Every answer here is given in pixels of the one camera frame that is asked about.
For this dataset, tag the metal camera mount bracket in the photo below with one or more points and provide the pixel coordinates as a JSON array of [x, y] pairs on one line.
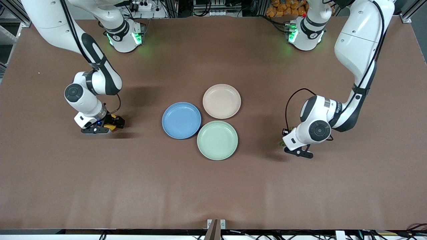
[[216, 233]]

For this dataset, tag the beige plate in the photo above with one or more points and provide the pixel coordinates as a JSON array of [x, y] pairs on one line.
[[222, 101]]

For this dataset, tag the white power strip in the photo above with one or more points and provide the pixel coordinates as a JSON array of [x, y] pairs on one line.
[[143, 7]]

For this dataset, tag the blue plate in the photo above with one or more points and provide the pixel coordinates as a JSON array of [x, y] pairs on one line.
[[181, 120]]

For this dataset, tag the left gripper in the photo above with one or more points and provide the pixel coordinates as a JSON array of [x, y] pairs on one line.
[[283, 132]]

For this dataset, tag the bag of orange fruit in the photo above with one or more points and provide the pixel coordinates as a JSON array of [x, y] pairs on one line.
[[283, 8]]

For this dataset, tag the aluminium frame profile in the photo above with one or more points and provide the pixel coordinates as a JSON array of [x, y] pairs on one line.
[[408, 13], [23, 20]]

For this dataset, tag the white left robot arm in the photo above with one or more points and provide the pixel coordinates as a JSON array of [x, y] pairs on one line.
[[360, 33]]

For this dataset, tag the light green plate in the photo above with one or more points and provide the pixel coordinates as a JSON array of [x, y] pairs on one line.
[[217, 140]]

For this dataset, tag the yellow lemon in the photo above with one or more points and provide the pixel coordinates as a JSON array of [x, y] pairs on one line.
[[113, 128]]

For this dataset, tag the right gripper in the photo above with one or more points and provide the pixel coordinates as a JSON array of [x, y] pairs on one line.
[[109, 119]]

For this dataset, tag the small white box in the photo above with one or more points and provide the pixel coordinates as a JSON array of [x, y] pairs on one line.
[[340, 235]]

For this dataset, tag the green lettuce leaf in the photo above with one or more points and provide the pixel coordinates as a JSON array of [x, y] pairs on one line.
[[282, 143]]

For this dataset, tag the white electronics box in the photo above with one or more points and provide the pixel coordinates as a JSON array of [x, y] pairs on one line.
[[213, 12]]

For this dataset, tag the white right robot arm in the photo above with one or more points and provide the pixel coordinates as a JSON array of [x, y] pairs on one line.
[[46, 20]]

